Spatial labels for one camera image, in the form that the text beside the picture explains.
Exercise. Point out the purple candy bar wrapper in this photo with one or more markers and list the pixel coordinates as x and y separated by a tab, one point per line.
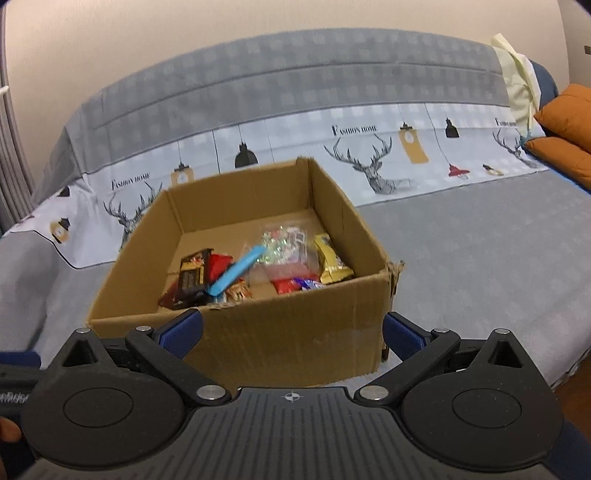
308	283

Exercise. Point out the red snack stick packet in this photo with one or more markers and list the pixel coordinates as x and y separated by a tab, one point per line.
288	285

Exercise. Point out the clear bag of colourful candies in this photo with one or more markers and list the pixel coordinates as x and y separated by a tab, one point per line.
288	250

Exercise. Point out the orange cushion lower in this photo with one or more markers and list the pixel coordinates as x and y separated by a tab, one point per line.
567	158

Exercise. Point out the orange cushion upper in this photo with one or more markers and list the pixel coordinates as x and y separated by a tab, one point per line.
569	116

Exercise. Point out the brown cardboard box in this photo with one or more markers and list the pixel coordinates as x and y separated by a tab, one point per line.
305	338

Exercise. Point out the black cracker packet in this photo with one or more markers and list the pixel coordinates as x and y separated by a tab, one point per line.
190	287

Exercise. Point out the grey deer print sofa cover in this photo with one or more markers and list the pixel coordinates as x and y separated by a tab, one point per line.
416	129

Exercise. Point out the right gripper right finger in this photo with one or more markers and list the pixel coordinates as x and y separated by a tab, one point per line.
404	337

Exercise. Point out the cream cloth on sofa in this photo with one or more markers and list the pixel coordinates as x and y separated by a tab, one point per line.
522	86

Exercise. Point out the yellow gold snack packet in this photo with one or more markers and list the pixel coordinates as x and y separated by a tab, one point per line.
334	270

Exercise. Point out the person's left hand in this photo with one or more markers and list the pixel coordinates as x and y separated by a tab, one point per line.
9	431

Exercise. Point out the red snack packet in box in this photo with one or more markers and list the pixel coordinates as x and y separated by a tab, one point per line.
215	266

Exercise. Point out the red yellow snack packet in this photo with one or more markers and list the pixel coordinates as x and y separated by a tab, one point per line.
235	293

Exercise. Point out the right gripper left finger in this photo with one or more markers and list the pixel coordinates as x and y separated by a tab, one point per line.
181	334

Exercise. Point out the orange cushion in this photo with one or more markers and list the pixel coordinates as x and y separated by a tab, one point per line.
567	158
569	116

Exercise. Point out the light blue snack stick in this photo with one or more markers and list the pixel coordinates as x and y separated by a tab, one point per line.
235	271

